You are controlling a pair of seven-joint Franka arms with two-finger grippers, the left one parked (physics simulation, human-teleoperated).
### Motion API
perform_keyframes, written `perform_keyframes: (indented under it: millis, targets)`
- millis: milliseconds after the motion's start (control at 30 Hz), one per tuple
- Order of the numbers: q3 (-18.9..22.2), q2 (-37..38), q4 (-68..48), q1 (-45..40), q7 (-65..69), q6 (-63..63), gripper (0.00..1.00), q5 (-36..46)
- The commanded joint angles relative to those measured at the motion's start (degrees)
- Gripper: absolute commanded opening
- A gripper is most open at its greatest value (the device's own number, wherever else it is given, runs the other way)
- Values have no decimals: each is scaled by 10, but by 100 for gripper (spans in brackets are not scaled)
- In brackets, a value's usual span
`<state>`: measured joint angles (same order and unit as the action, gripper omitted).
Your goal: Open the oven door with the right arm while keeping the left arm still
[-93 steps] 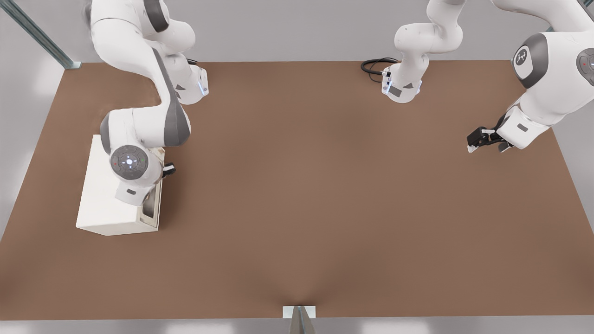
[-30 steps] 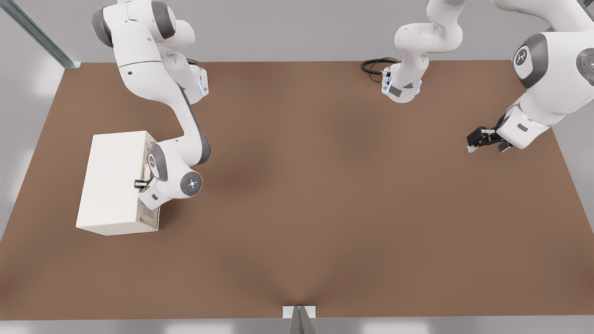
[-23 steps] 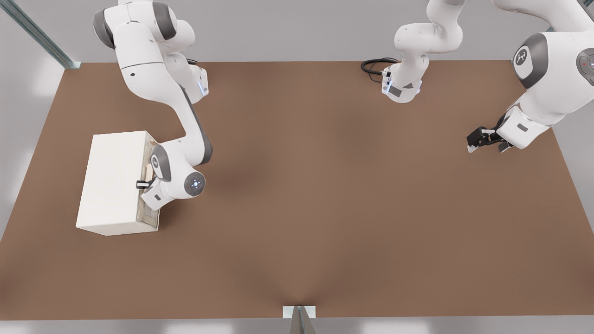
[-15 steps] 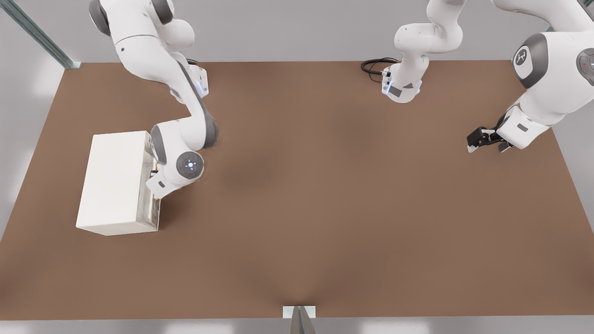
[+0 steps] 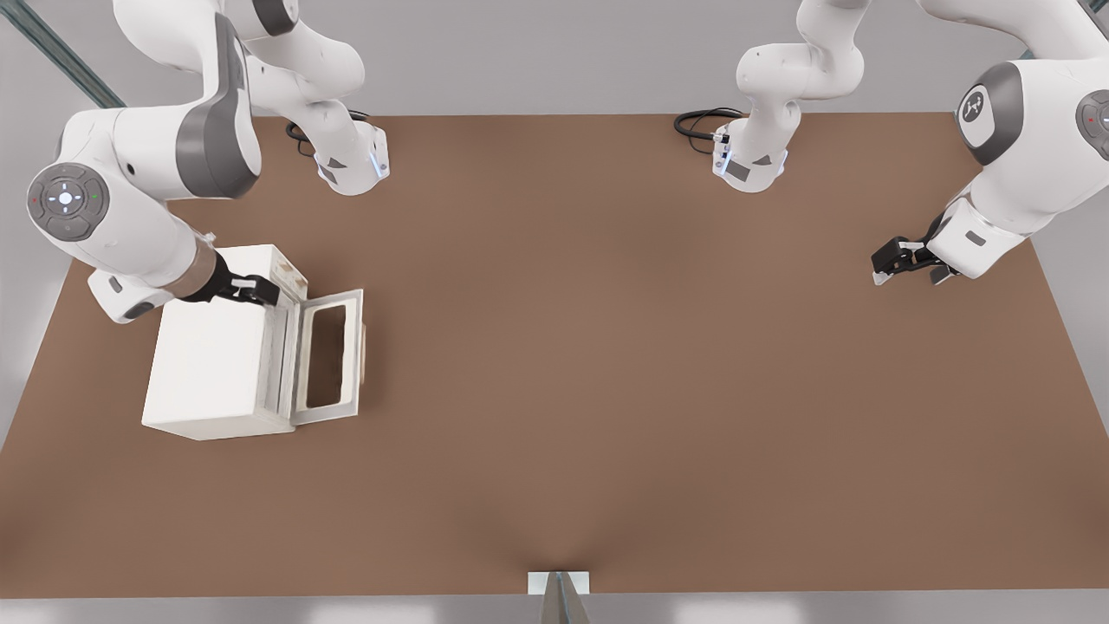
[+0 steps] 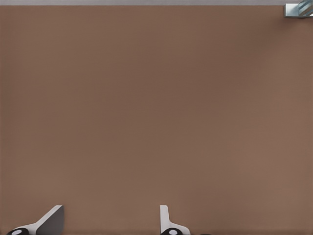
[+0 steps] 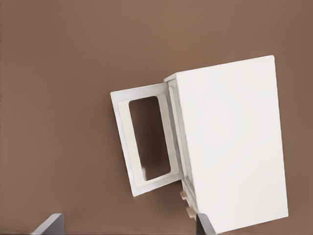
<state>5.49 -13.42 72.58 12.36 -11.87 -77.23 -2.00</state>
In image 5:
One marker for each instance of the white oven box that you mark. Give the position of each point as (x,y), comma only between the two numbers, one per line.
(212,364)

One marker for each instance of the silver frame post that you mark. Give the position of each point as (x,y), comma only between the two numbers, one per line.
(560,598)
(61,56)

